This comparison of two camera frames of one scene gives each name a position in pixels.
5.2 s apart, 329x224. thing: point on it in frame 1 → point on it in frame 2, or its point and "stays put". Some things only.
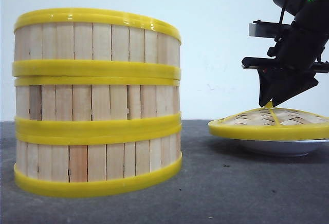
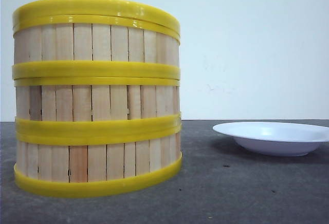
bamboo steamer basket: x=89 y=42 stays put
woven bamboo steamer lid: x=272 y=124 → x=99 y=6
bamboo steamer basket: x=89 y=165 stays put
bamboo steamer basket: x=97 y=108 stays put
